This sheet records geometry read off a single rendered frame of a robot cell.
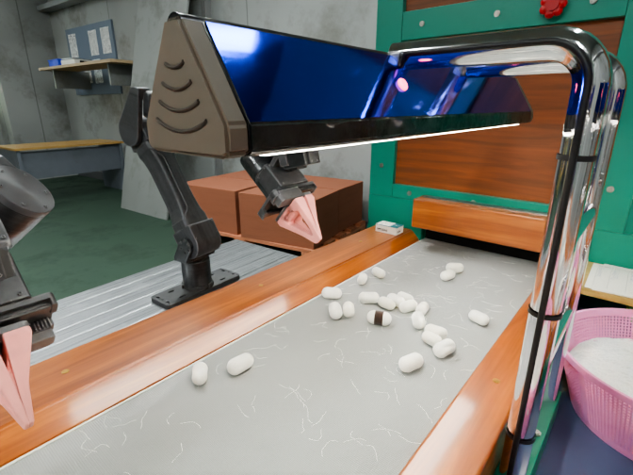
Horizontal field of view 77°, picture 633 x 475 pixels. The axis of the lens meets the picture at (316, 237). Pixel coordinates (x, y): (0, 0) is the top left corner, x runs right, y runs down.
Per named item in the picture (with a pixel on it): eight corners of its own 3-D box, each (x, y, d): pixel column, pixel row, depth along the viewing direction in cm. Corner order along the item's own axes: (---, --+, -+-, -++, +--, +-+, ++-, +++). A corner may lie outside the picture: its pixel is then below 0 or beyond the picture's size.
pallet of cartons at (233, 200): (173, 240, 331) (166, 182, 316) (255, 215, 407) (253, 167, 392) (302, 280, 256) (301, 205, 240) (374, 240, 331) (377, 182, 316)
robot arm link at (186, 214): (225, 245, 87) (160, 108, 86) (202, 254, 81) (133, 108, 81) (208, 253, 90) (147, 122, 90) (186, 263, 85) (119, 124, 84)
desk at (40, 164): (131, 190, 528) (123, 140, 508) (28, 207, 437) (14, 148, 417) (106, 185, 564) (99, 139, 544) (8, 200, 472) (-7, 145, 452)
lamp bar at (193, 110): (146, 150, 25) (129, 21, 23) (482, 122, 70) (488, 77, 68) (226, 160, 20) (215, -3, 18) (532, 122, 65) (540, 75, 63)
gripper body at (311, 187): (319, 188, 70) (296, 158, 72) (279, 197, 63) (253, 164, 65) (302, 211, 74) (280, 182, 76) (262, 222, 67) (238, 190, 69)
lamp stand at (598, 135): (352, 434, 50) (366, 40, 36) (423, 360, 64) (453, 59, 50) (513, 533, 38) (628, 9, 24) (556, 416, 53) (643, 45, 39)
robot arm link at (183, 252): (220, 229, 88) (202, 225, 91) (189, 239, 81) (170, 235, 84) (222, 255, 90) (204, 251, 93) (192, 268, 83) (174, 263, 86)
